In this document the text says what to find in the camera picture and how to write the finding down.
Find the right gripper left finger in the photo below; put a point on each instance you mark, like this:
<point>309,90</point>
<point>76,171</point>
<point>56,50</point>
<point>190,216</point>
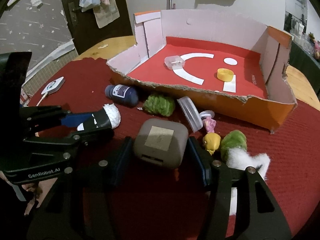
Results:
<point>105,180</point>

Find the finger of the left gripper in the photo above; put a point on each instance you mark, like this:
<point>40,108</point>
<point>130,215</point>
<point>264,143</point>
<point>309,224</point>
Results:
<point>49,121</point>
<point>74,142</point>

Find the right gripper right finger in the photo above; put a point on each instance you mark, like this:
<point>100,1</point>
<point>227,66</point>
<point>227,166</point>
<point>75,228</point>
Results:
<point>258,215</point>

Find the black white plush roll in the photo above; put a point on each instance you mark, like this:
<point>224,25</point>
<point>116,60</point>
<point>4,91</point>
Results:
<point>109,116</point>

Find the dark blue ink bottle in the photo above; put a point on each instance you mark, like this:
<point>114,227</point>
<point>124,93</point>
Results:
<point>122,94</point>

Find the white fluffy star plush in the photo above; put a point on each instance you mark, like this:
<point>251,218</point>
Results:
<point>240,159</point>

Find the grey square device case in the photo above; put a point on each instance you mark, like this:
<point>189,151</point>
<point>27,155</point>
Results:
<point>161,142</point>

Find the green fuzzy ball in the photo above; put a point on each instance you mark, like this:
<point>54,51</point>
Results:
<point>234,139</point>
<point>159,105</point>

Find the yellow small figurine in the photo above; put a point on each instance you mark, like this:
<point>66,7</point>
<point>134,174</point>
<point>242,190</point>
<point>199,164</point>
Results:
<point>211,142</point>

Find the clear round plastic lid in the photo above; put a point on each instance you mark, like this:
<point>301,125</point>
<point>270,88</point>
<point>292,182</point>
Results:
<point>191,113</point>

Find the small pink figurine jar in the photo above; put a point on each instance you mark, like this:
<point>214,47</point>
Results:
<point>208,121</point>

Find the person's left hand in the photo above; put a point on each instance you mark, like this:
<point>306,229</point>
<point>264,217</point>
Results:
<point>33,193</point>

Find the red table mat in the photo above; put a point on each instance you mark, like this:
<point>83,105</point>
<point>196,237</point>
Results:
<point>156,205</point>

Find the dark wooden door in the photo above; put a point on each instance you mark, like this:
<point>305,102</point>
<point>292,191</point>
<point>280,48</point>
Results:
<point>85,29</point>

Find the brown paper bag hanging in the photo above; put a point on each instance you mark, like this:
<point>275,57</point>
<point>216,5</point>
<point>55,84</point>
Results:
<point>106,14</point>

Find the clear small plastic container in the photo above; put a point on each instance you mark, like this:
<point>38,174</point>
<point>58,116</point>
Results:
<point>174,62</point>

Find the yellow bottle cap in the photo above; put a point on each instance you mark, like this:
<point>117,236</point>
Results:
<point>225,75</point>

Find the open cardboard box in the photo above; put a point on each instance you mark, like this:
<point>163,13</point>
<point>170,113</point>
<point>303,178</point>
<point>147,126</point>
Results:
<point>258,54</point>

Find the dark green covered side table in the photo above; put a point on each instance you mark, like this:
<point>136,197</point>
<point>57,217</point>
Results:
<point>305,63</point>

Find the white wireless charger pad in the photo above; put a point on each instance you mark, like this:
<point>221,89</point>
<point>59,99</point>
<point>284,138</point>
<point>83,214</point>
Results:
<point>53,86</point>

